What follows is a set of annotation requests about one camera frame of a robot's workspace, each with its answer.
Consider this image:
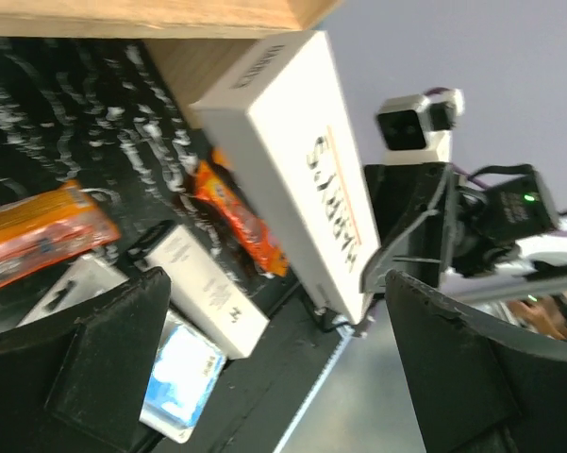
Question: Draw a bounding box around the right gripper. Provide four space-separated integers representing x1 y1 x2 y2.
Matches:
359 162 524 294

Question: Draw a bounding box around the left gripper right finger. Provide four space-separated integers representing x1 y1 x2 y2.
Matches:
385 271 567 452

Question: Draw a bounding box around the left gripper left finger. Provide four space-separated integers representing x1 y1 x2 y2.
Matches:
0 268 171 452

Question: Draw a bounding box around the white H razor box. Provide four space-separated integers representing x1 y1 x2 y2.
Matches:
126 221 269 360

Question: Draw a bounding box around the white Harry's razor box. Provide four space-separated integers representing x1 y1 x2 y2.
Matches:
193 30 379 323

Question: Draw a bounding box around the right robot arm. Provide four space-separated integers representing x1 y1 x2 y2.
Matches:
360 162 561 294

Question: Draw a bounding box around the wooden two-tier shelf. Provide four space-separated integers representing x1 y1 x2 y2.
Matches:
0 0 338 128

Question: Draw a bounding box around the Gillette blister pack centre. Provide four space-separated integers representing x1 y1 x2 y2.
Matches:
20 254 226 444

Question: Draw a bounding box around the orange razor pack horizontal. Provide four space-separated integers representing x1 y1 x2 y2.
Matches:
0 180 120 288

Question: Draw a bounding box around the orange razor pack lower right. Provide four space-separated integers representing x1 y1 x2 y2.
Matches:
189 146 289 277

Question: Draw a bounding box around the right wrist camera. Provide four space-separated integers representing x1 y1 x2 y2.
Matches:
375 87 465 166

